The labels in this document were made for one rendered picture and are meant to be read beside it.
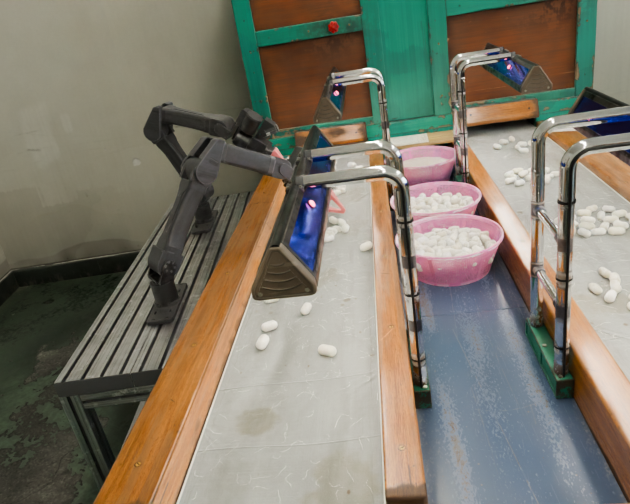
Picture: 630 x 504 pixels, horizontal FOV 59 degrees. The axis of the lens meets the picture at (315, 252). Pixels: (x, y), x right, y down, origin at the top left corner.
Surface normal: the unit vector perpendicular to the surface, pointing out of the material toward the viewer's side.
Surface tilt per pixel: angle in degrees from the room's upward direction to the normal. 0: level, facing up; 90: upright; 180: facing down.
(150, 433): 0
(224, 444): 0
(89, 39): 90
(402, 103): 90
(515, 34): 90
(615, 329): 0
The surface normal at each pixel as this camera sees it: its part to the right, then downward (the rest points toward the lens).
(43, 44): 0.01, 0.42
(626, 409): -0.15, -0.90
